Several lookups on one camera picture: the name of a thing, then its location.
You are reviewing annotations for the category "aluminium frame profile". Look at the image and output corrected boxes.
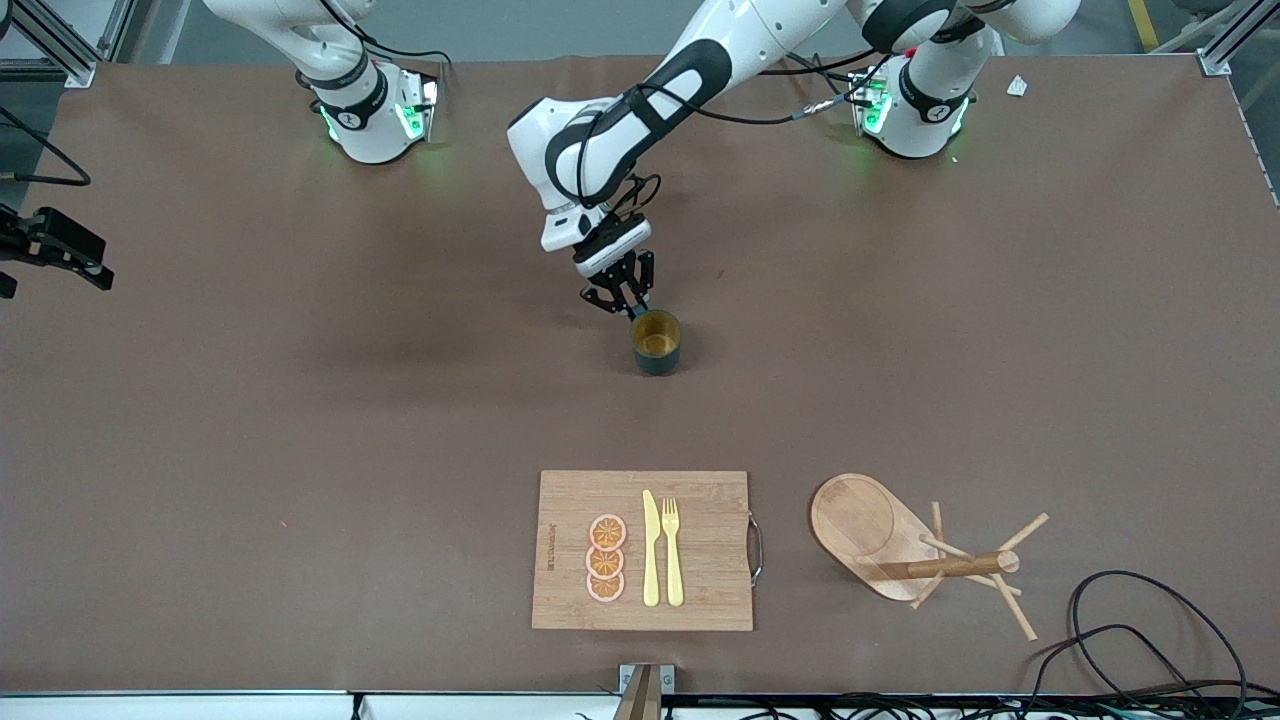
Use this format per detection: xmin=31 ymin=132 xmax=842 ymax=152
xmin=1195 ymin=0 xmax=1280 ymax=78
xmin=0 ymin=0 xmax=136 ymax=89

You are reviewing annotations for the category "yellow plastic fork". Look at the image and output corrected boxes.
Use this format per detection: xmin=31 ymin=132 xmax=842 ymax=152
xmin=661 ymin=497 xmax=685 ymax=608

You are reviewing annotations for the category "dark teal mug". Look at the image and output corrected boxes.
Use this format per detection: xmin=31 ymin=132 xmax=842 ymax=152
xmin=630 ymin=305 xmax=684 ymax=378

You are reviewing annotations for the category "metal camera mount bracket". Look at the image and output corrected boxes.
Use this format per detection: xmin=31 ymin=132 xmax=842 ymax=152
xmin=612 ymin=663 xmax=676 ymax=720

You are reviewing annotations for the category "wooden mug rack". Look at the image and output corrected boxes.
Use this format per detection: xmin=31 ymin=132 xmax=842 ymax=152
xmin=810 ymin=473 xmax=1051 ymax=642

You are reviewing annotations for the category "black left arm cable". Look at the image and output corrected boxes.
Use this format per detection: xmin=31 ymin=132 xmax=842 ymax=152
xmin=570 ymin=45 xmax=906 ymax=221

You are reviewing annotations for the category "brown table mat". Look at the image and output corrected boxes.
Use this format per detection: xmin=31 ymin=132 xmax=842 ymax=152
xmin=0 ymin=50 xmax=1280 ymax=696

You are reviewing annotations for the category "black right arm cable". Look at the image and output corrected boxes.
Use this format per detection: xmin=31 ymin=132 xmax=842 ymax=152
xmin=0 ymin=105 xmax=93 ymax=189

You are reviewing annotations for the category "black looped cable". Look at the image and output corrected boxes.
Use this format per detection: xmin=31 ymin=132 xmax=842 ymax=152
xmin=1070 ymin=570 xmax=1251 ymax=706
xmin=1030 ymin=625 xmax=1201 ymax=701

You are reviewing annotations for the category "black cable bundle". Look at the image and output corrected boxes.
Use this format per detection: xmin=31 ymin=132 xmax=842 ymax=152
xmin=575 ymin=695 xmax=1280 ymax=720

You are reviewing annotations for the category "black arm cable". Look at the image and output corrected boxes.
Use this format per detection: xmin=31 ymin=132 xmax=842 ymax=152
xmin=0 ymin=105 xmax=93 ymax=189
xmin=570 ymin=45 xmax=906 ymax=221

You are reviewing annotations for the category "yellow plastic knife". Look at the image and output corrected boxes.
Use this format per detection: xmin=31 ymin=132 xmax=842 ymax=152
xmin=642 ymin=489 xmax=662 ymax=608

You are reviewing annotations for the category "wooden cutting board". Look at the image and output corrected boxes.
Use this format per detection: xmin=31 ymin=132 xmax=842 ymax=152
xmin=531 ymin=470 xmax=766 ymax=633

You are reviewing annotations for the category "black right base cable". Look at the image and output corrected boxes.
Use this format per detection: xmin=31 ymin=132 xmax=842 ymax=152
xmin=340 ymin=20 xmax=448 ymax=71

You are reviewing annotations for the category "black left base cable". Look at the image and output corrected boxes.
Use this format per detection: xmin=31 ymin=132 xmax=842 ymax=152
xmin=768 ymin=50 xmax=871 ymax=106

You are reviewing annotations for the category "black base cable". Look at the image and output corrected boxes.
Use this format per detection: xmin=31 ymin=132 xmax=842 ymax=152
xmin=340 ymin=20 xmax=448 ymax=71
xmin=768 ymin=50 xmax=871 ymax=106

